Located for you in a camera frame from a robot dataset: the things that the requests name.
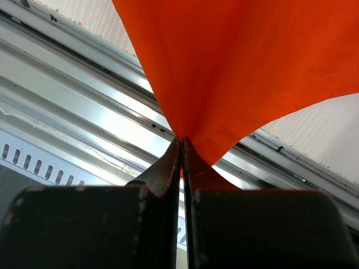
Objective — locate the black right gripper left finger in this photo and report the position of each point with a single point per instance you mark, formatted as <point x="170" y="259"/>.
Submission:
<point x="133" y="226"/>

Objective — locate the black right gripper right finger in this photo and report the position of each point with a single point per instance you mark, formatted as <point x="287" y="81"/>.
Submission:
<point x="228" y="227"/>

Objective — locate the orange shorts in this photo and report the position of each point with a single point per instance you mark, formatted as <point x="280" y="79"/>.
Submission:
<point x="222" y="69"/>

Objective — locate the white slotted cable duct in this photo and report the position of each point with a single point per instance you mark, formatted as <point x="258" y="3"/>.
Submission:
<point x="65" y="161"/>

